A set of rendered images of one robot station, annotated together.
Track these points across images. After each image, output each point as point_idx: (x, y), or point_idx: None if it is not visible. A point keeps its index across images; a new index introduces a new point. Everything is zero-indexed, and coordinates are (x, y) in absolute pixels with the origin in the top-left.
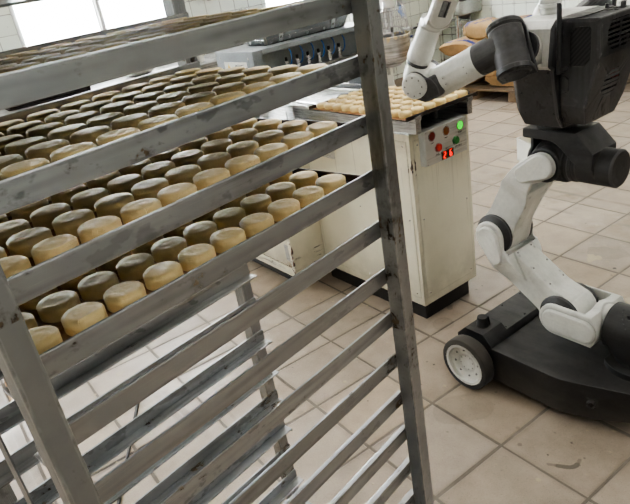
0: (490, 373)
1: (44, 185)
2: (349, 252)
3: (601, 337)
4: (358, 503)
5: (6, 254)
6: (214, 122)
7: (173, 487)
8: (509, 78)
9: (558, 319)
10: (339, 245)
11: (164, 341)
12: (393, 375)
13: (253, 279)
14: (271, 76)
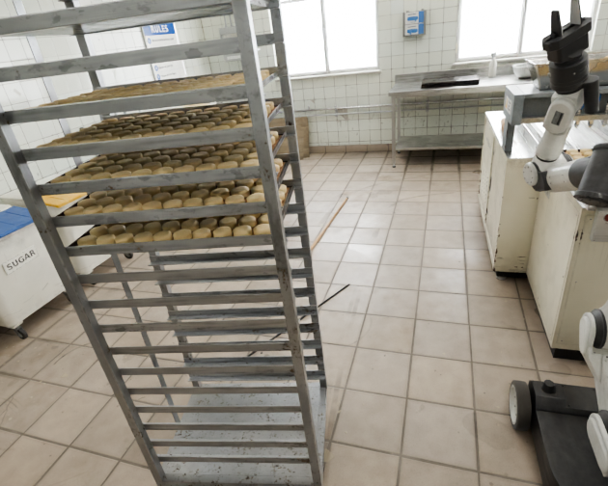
0: (523, 425)
1: (66, 189)
2: (249, 272)
3: None
4: (364, 418)
5: (93, 204)
6: (149, 182)
7: (239, 332)
8: (588, 202)
9: (594, 432)
10: (533, 265)
11: (390, 263)
12: (476, 373)
13: (477, 256)
14: (234, 160)
